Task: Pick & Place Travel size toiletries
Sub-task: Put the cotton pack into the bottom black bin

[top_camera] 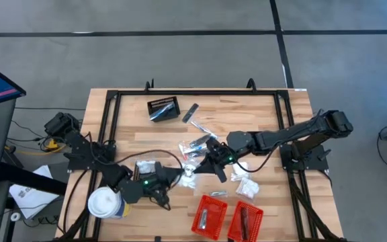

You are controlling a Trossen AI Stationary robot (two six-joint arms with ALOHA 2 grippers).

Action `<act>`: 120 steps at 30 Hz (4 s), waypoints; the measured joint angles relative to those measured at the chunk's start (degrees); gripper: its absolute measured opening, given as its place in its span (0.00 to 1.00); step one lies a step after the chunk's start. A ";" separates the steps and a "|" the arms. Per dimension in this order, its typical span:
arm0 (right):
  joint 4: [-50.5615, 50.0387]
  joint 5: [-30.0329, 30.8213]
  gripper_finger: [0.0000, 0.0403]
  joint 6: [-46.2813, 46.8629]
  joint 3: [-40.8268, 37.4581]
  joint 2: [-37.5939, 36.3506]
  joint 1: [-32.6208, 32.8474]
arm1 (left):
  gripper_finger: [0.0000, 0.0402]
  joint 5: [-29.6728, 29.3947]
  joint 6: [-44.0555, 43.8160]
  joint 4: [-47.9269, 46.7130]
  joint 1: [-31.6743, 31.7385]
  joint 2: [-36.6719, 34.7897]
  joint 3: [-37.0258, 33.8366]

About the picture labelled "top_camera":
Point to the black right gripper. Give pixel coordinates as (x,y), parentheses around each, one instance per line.
(222,156)

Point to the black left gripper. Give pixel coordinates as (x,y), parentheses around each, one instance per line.
(155,179)

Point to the clear vanity kit bag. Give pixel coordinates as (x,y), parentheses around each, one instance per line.
(247,187)
(145,167)
(189,181)
(238,176)

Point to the black plastic slotted basket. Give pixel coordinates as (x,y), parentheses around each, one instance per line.
(135,174)
(177,112)

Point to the blue white toothbrush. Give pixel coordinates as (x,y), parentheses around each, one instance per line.
(161,112)
(203,129)

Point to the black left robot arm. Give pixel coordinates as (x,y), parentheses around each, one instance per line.
(119,174)

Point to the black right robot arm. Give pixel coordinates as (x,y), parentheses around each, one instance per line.
(281,134)

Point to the red plastic slotted basket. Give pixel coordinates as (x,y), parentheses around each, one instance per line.
(217,222)
(255,222)

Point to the white-lidded wipes canister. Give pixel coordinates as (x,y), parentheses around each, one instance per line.
(104,203)

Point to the black table clamp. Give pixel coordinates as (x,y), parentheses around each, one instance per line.
(151,85)
(252,84)

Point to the white table label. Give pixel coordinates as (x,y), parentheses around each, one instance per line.
(300,89)

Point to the black desk beam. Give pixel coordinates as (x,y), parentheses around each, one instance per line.
(29,178)

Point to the white paper sheet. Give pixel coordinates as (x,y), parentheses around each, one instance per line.
(29,201)

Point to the white tape roll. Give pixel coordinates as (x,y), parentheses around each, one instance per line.
(11,217)

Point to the small table-edge camera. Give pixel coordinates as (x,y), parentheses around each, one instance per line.
(158,239)

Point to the black aluminium table frame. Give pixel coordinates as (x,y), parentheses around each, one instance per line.
(197,92)

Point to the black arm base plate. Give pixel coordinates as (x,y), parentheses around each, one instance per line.
(317,164)
(79,163)

